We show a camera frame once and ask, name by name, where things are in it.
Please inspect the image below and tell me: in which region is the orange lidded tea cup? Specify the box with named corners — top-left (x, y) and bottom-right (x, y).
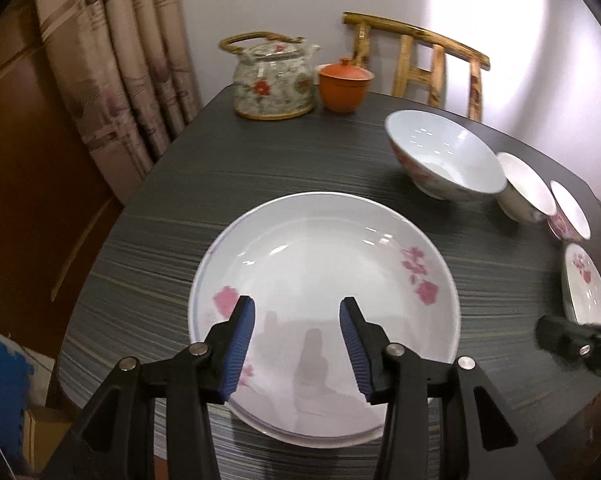
top-left (318, 58), bottom-right (374, 114)

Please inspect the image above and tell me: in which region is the yellow box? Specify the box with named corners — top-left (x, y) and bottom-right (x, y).
top-left (23, 405), bottom-right (72, 471)

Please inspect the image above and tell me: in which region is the small white floral plate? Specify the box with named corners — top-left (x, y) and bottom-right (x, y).
top-left (561, 243), bottom-right (601, 326)

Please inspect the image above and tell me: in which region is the large white floral plate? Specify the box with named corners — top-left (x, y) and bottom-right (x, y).
top-left (189, 192), bottom-right (461, 448)

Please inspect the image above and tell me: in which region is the floral ceramic teapot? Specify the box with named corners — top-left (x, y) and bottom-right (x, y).
top-left (219, 30), bottom-right (320, 120)

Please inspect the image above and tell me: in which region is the blue foam floor mat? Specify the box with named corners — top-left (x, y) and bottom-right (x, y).
top-left (0, 341), bottom-right (34, 460)

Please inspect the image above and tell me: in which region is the bamboo wooden chair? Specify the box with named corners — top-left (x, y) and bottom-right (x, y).
top-left (342, 12), bottom-right (491, 122)

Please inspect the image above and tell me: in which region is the brown wooden door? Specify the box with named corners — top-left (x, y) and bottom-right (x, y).
top-left (0, 0), bottom-right (122, 358)

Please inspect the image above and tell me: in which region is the large white floral bowl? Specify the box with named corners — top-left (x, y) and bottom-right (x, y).
top-left (384, 110), bottom-right (507, 202)

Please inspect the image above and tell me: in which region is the red patterned small bowl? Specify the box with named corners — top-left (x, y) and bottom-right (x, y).
top-left (547, 180), bottom-right (591, 243)

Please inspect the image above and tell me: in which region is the beige patterned curtain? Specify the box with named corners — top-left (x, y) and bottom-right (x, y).
top-left (36, 0), bottom-right (202, 203)

